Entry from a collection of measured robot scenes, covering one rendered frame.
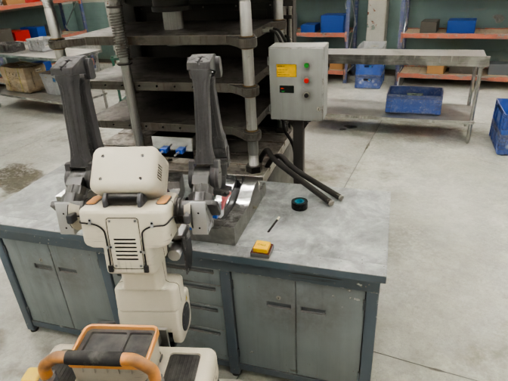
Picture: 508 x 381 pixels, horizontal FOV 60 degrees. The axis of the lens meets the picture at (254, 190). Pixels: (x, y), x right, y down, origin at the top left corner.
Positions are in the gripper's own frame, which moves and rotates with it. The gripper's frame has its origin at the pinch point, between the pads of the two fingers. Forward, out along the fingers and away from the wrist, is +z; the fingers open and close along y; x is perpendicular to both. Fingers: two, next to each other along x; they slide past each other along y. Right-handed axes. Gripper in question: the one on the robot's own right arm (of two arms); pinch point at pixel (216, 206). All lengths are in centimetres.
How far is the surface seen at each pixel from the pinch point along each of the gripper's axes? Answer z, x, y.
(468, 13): -121, -641, -167
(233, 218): 6.8, -6.9, -6.0
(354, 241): 8, -14, -58
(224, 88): -37, -74, 27
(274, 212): 10.7, -31.3, -19.1
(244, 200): 4.3, -22.1, -5.9
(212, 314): 59, -6, -1
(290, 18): -77, -140, 9
